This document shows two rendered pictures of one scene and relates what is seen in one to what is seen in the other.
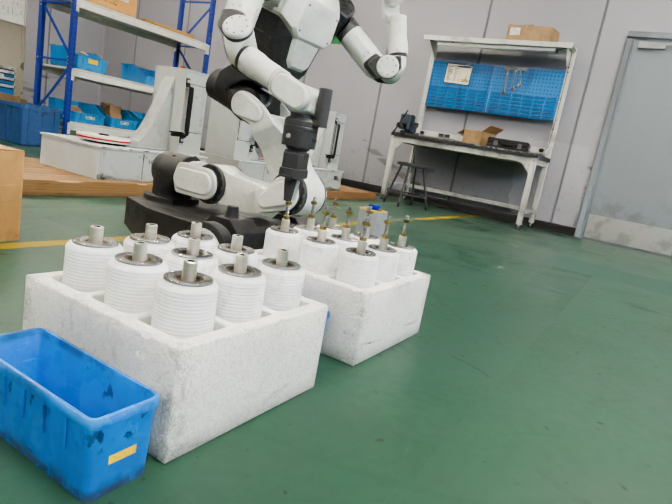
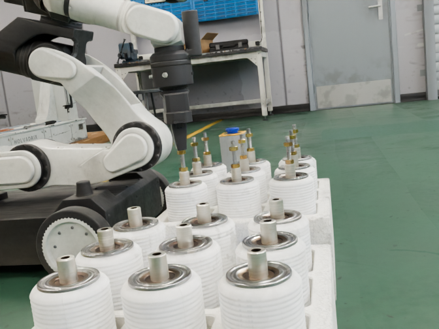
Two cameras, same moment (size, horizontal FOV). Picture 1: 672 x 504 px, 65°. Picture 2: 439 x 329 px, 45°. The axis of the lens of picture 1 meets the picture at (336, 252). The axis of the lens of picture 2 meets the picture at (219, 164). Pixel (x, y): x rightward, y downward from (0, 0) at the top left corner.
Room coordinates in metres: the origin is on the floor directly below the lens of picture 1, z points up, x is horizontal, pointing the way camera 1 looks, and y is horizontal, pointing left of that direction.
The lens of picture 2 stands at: (0.26, 0.42, 0.47)
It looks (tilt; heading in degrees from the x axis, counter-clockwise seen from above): 9 degrees down; 342
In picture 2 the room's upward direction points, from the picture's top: 6 degrees counter-clockwise
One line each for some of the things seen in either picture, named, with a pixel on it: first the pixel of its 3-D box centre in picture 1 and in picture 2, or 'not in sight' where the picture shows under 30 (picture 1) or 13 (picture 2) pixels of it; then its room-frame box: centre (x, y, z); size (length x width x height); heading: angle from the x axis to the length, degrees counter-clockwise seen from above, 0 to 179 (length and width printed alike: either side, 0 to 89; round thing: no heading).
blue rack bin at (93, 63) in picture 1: (78, 59); not in sight; (5.82, 3.05, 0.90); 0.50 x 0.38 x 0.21; 62
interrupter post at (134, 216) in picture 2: (196, 230); (134, 217); (1.12, 0.30, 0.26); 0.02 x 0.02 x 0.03
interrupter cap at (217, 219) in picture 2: (236, 249); (204, 221); (1.06, 0.20, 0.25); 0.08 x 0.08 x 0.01
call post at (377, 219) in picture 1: (364, 256); (238, 185); (1.72, -0.10, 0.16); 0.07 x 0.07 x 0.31; 60
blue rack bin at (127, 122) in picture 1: (111, 117); not in sight; (6.20, 2.82, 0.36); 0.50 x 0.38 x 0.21; 62
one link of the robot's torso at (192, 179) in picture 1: (212, 182); (24, 165); (1.98, 0.50, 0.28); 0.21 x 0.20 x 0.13; 60
